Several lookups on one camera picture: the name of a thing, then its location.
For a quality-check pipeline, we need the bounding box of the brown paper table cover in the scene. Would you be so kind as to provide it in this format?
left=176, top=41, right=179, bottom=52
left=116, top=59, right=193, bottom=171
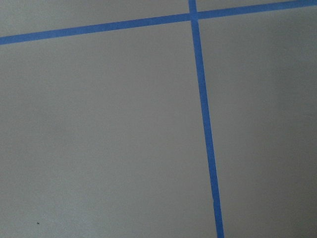
left=0, top=0, right=317, bottom=238

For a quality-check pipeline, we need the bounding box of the blue tape line lengthwise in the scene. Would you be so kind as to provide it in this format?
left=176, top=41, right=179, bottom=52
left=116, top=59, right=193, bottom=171
left=188, top=0, right=224, bottom=238

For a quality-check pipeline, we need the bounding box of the blue tape line crosswise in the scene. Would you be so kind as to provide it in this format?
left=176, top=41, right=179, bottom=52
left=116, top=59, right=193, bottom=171
left=0, top=0, right=317, bottom=45

